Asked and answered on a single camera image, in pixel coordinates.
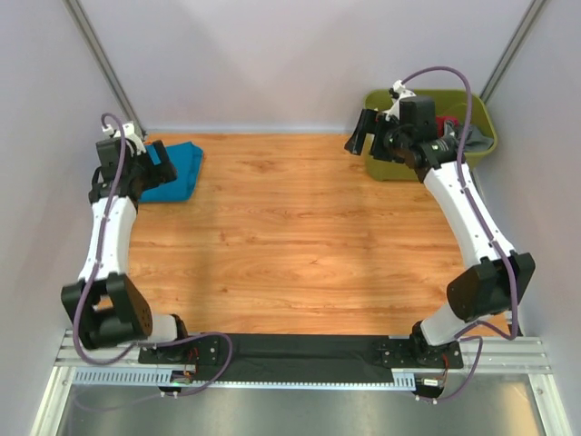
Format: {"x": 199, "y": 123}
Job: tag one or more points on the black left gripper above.
{"x": 163, "y": 171}

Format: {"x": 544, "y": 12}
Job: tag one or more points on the blue t-shirt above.
{"x": 187, "y": 160}

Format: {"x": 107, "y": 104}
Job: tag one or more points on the aluminium frame post right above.
{"x": 516, "y": 41}

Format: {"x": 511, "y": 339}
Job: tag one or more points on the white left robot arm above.
{"x": 104, "y": 303}

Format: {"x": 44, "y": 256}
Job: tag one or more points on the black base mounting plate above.
{"x": 295, "y": 358}

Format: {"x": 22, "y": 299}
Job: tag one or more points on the aluminium frame post left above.
{"x": 86, "y": 29}

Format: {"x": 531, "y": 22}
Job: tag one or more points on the aluminium front rail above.
{"x": 491, "y": 355}

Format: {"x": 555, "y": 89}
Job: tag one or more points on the grey t-shirt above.
{"x": 476, "y": 141}

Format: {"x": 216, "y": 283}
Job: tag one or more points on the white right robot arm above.
{"x": 496, "y": 275}

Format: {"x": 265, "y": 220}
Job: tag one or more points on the aluminium frame post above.
{"x": 86, "y": 29}
{"x": 516, "y": 41}

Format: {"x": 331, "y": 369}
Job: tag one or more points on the dark red t-shirt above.
{"x": 447, "y": 126}

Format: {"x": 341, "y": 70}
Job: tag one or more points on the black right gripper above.
{"x": 369, "y": 123}

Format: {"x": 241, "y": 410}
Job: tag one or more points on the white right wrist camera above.
{"x": 397, "y": 92}

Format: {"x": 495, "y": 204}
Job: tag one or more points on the green plastic laundry basket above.
{"x": 449, "y": 102}

